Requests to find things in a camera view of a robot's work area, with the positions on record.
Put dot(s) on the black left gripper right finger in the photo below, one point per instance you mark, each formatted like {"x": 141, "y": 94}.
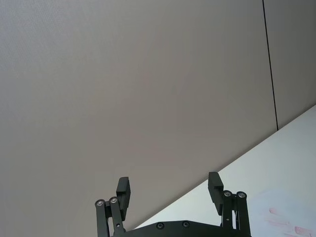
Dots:
{"x": 215, "y": 195}

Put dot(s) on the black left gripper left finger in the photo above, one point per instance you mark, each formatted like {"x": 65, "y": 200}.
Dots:
{"x": 121, "y": 197}

